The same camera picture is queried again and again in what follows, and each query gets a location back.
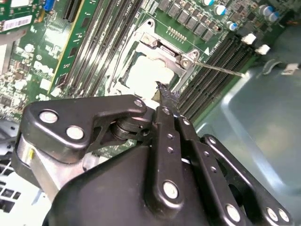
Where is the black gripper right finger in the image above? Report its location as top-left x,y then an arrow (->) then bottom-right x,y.
167,87 -> 293,226

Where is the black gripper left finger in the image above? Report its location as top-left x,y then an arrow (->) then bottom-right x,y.
20,81 -> 186,213

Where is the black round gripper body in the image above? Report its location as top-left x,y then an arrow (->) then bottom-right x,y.
42,145 -> 227,226

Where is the metal wire locking lever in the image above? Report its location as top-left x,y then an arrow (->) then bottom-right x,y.
194,61 -> 246,78
108,34 -> 127,92

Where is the silver topped CPU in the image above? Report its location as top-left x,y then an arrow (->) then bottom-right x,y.
119,55 -> 176,101

